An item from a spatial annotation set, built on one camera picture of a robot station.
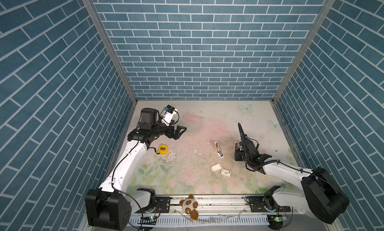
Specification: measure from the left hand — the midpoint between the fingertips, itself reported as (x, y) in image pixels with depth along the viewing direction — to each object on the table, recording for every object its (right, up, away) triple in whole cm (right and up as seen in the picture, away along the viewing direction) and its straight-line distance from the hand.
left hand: (179, 124), depth 77 cm
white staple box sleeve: (+26, -28, +6) cm, 38 cm away
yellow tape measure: (-12, -16, +14) cm, 25 cm away
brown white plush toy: (+6, -39, -6) cm, 40 cm away
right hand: (+32, -16, +13) cm, 39 cm away
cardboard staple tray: (+20, -27, +9) cm, 35 cm away
